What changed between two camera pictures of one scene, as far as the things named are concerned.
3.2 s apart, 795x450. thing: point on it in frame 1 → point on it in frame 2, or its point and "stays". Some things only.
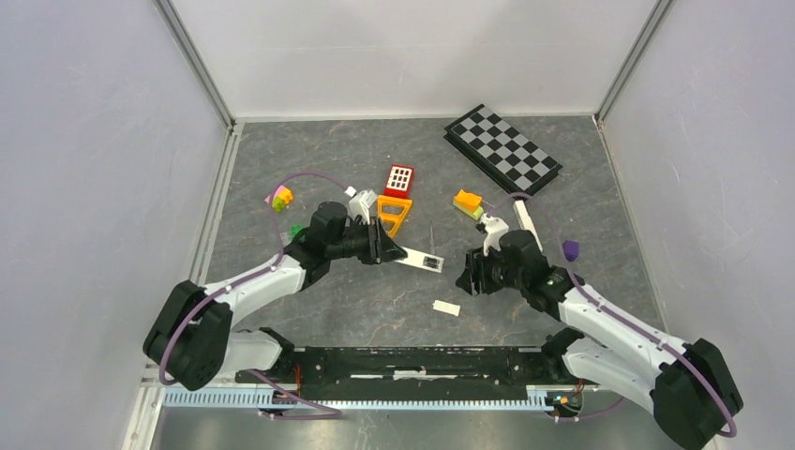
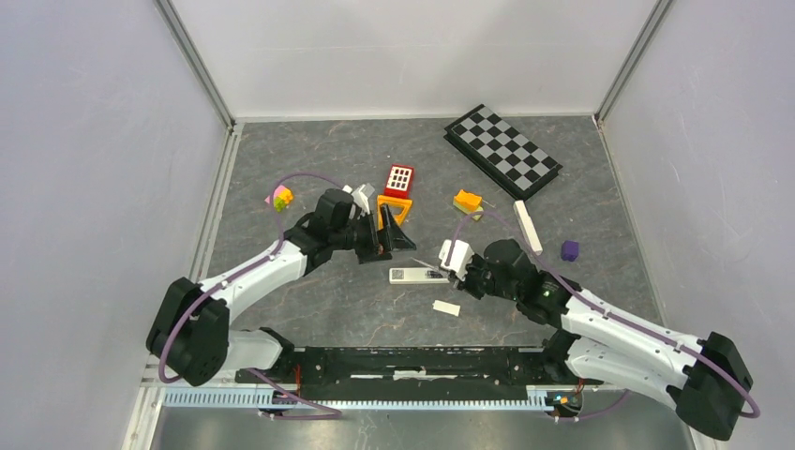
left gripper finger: x=384 y=239 → x=388 y=221
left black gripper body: x=359 y=242 stays
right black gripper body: x=492 y=271 stays
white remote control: x=423 y=260 → x=416 y=276
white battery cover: x=446 y=307 stays
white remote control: x=526 y=222 stays
